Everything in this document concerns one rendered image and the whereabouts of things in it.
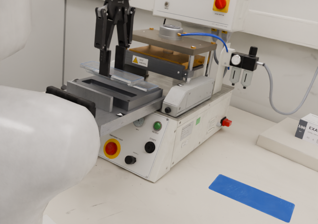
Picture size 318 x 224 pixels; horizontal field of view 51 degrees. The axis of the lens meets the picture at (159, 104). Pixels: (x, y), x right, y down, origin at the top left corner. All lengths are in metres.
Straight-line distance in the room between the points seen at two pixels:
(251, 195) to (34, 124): 0.77
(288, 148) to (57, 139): 1.03
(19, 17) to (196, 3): 0.94
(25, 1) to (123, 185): 0.68
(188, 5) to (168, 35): 0.19
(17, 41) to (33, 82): 2.22
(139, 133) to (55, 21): 1.69
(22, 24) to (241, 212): 0.75
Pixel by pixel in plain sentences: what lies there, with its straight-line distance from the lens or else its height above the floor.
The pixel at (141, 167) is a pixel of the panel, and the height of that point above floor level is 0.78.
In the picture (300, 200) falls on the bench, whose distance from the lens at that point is 1.08.
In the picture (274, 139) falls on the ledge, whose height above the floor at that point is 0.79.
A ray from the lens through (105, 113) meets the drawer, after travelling 0.82.
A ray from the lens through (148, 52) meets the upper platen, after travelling 1.11.
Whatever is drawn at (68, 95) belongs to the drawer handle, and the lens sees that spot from 0.81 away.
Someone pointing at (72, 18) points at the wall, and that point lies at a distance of 2.52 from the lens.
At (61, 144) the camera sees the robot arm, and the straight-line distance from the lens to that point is 0.35.
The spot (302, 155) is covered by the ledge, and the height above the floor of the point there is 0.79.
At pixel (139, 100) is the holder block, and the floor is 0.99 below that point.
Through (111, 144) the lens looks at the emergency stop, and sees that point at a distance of 1.02.
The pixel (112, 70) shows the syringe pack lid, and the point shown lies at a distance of 0.92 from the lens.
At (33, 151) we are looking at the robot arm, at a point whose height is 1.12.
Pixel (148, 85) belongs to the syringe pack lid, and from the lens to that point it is 0.95.
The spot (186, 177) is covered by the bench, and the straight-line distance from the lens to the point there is 1.02.
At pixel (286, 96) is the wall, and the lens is 1.58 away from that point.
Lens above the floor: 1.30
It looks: 21 degrees down
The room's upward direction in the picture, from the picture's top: 8 degrees clockwise
